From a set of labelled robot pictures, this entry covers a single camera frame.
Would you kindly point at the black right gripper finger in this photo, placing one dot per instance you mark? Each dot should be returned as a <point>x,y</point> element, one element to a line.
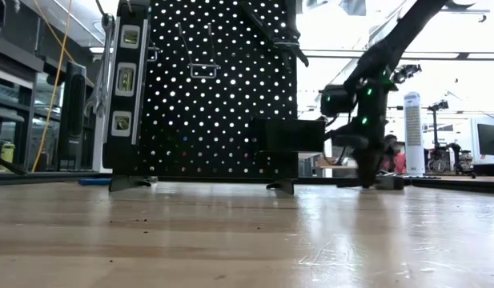
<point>362,172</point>
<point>376,170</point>

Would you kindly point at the black metal pegboard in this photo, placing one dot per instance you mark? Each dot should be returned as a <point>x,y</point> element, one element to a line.
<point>214,120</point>

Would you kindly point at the black torpedo level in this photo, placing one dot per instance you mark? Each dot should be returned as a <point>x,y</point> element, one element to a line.
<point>126,152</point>

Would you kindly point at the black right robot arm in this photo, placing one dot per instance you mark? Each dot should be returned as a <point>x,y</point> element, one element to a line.
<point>390,40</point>

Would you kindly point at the silver loop peg hook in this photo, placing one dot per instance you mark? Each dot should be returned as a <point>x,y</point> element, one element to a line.
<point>288,42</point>

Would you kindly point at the silver double prong peg hook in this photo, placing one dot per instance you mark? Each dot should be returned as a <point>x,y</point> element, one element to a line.
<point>152,50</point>
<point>204,66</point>

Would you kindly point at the person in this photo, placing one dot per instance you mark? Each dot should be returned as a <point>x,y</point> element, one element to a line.
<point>395,160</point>

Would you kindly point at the white tower fan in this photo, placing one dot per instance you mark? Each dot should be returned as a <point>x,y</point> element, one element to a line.
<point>414,132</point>

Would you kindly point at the black pipe stand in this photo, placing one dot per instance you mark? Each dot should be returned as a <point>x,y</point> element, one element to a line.
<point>435,136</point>

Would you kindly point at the black ceiling spotlight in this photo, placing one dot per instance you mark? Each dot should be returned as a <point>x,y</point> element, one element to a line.
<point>406,72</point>

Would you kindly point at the black plastic bin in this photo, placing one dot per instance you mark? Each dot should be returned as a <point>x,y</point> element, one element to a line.
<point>290,136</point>

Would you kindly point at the black computer monitor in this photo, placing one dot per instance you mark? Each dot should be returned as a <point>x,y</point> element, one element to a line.
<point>491,140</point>

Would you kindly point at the black tower fan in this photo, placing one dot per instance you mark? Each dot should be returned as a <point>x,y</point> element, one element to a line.
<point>72,112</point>

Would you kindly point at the glass shelf cabinet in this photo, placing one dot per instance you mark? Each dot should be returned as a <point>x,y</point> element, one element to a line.
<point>22,120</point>

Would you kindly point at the yellow-green container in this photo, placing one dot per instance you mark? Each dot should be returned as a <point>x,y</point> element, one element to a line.
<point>7,154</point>

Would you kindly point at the black aluminium table frame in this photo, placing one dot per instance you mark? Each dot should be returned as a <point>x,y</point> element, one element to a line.
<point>50,176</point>

